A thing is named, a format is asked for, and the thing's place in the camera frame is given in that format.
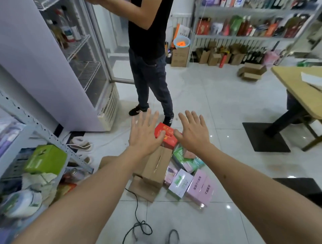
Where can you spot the person's left hand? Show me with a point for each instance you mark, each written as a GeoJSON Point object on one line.
{"type": "Point", "coordinates": [144, 137]}

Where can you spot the person's right hand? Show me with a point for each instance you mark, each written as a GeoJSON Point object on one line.
{"type": "Point", "coordinates": [195, 137]}

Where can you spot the wide clear-taped cardboard box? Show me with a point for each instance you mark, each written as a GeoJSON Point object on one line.
{"type": "Point", "coordinates": [156, 171]}

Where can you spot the printed-tape brown parcel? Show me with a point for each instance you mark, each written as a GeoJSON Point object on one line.
{"type": "Point", "coordinates": [107, 161]}

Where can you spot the white coconut water box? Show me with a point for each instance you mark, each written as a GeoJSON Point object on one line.
{"type": "Point", "coordinates": [179, 183]}

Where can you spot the small cardboard box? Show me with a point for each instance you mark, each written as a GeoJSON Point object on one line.
{"type": "Point", "coordinates": [143, 191]}

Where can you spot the grey metal shelves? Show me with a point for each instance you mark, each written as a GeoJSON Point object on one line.
{"type": "Point", "coordinates": [37, 127]}

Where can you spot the person's right forearm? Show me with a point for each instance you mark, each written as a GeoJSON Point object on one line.
{"type": "Point", "coordinates": [264, 201]}

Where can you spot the person's left forearm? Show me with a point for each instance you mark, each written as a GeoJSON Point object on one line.
{"type": "Point", "coordinates": [88, 201]}

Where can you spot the open cardboard carton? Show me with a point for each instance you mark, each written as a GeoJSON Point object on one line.
{"type": "Point", "coordinates": [251, 75]}

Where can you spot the person's grey shoe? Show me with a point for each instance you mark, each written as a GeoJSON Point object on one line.
{"type": "Point", "coordinates": [168, 237]}

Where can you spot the teal snack packet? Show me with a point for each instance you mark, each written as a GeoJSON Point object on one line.
{"type": "Point", "coordinates": [198, 162]}

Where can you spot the kiwi fruit carton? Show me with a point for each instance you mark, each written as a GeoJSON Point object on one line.
{"type": "Point", "coordinates": [179, 157]}

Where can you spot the brown fur-lined boot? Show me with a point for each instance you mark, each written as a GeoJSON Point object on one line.
{"type": "Point", "coordinates": [88, 160]}
{"type": "Point", "coordinates": [80, 143]}

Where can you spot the cluster of brown cartons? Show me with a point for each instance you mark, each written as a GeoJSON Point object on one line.
{"type": "Point", "coordinates": [213, 59]}

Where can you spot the red fire extinguisher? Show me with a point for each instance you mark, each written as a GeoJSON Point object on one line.
{"type": "Point", "coordinates": [222, 61]}

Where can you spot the tall brown carton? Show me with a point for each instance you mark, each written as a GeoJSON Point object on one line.
{"type": "Point", "coordinates": [179, 57]}

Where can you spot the small dark crate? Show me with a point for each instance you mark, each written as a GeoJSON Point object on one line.
{"type": "Point", "coordinates": [168, 59]}

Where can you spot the blue basin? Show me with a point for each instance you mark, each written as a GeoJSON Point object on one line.
{"type": "Point", "coordinates": [187, 41]}

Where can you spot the red yellow snack bag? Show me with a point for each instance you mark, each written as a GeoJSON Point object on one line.
{"type": "Point", "coordinates": [64, 189]}

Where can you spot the row of dark wine bottles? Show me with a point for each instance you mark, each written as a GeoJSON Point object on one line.
{"type": "Point", "coordinates": [252, 57]}

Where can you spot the bright green packet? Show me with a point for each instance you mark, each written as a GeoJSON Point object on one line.
{"type": "Point", "coordinates": [45, 159]}

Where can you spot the pink basket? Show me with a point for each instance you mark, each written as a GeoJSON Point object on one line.
{"type": "Point", "coordinates": [270, 59]}

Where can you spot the steel goods rack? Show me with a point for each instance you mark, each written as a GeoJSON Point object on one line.
{"type": "Point", "coordinates": [239, 37]}

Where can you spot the yellow wooden table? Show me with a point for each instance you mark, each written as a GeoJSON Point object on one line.
{"type": "Point", "coordinates": [296, 85]}

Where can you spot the crumpled white bag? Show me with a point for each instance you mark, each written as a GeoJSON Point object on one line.
{"type": "Point", "coordinates": [37, 181]}

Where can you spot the white radiator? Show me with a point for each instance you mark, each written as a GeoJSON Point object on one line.
{"type": "Point", "coordinates": [181, 18]}

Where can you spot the row of mixed goods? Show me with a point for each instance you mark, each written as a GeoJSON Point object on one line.
{"type": "Point", "coordinates": [251, 29]}

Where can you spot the white paper stack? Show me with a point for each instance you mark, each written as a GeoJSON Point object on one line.
{"type": "Point", "coordinates": [312, 80]}

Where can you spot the white display fridge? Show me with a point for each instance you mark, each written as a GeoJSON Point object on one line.
{"type": "Point", "coordinates": [37, 62]}

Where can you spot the purple patterned white bag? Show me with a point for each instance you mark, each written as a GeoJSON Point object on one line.
{"type": "Point", "coordinates": [10, 128]}

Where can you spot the purple round tub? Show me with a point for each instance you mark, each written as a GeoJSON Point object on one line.
{"type": "Point", "coordinates": [210, 2]}

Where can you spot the cluster of fridge bottles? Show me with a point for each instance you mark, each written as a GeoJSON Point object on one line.
{"type": "Point", "coordinates": [64, 27]}

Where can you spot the plain purple bag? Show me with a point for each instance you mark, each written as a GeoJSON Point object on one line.
{"type": "Point", "coordinates": [6, 147]}

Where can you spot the cluster of white red bottles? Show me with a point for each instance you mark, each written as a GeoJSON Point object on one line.
{"type": "Point", "coordinates": [231, 2]}

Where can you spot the white green-label pouch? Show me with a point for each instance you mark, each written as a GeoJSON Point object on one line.
{"type": "Point", "coordinates": [20, 204]}

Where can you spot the row of green glass bottles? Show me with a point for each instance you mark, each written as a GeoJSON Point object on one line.
{"type": "Point", "coordinates": [276, 3]}

